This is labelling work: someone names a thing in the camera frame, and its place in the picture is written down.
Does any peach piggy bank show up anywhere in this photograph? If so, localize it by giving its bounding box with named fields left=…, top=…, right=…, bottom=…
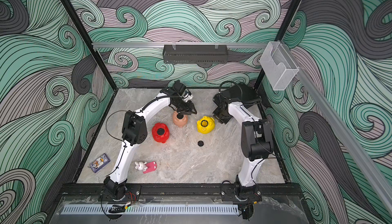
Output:
left=172, top=111, right=188, bottom=127

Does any red piggy bank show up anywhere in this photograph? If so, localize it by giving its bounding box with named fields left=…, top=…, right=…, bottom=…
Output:
left=152, top=123, right=170, bottom=143

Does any aluminium back rail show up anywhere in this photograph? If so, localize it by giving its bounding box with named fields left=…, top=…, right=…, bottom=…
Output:
left=91, top=41, right=270, bottom=50

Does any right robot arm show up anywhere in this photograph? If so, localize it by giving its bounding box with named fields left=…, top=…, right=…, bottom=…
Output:
left=213, top=92, right=274, bottom=201

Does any clear plastic wall bin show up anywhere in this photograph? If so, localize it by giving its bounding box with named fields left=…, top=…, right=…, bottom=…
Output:
left=260, top=41, right=299, bottom=91

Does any black perforated wall tray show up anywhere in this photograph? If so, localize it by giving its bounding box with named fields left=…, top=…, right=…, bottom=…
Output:
left=162, top=44, right=229, bottom=65

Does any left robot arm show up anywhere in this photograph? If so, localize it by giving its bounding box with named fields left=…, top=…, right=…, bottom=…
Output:
left=104, top=80, right=197, bottom=201

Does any yellow piggy bank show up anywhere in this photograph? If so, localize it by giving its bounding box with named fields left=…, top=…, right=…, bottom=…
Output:
left=197, top=116, right=215, bottom=134

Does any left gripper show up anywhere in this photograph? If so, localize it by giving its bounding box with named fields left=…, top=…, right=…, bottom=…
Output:
left=173, top=99, right=198, bottom=115

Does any aluminium right rail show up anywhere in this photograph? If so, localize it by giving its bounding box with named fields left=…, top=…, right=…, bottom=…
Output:
left=279, top=42, right=392, bottom=213

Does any white vented strip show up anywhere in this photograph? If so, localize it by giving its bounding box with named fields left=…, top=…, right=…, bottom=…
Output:
left=60, top=204, right=239, bottom=215

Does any small blue card box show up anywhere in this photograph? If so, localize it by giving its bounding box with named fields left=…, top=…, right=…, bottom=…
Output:
left=88, top=153, right=111, bottom=173

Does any black square plate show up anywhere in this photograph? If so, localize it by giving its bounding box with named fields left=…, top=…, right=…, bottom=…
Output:
left=213, top=81, right=261, bottom=108

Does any white bunny on pink base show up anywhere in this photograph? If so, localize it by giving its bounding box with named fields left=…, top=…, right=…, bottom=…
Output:
left=135, top=161, right=157, bottom=174

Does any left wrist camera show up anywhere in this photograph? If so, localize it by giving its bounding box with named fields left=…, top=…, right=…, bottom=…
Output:
left=182, top=90, right=193, bottom=102

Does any aluminium rail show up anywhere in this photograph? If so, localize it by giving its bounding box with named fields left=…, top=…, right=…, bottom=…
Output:
left=279, top=42, right=392, bottom=213
left=91, top=41, right=270, bottom=50

